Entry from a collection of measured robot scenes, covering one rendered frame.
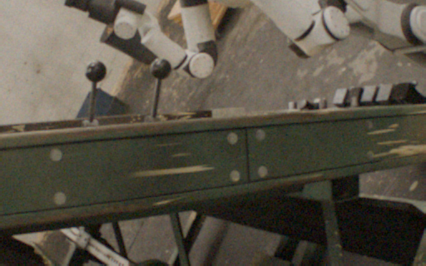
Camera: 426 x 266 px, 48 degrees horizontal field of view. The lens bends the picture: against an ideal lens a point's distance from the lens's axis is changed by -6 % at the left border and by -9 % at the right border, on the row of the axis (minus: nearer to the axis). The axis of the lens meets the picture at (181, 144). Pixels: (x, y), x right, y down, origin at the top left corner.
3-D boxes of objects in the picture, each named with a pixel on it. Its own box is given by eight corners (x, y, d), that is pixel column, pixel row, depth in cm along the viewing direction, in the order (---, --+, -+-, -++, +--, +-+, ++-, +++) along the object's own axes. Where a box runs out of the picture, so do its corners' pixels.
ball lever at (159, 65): (165, 130, 95) (177, 62, 88) (146, 132, 93) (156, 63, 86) (156, 120, 97) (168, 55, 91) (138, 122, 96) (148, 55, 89)
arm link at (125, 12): (105, 12, 157) (138, 25, 159) (95, 31, 150) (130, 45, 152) (116, -16, 149) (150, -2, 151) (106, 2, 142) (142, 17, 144)
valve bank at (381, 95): (463, 105, 136) (418, 60, 126) (449, 150, 133) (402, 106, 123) (343, 111, 180) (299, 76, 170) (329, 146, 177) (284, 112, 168)
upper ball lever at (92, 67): (102, 135, 89) (111, 65, 83) (82, 137, 87) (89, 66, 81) (96, 125, 92) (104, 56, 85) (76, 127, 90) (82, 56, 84)
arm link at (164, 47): (143, 46, 161) (186, 82, 169) (151, 51, 152) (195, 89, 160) (165, 21, 160) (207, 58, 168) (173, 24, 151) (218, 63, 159)
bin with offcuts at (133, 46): (175, 31, 582) (129, 1, 556) (155, 68, 574) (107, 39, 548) (157, 36, 629) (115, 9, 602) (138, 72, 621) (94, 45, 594)
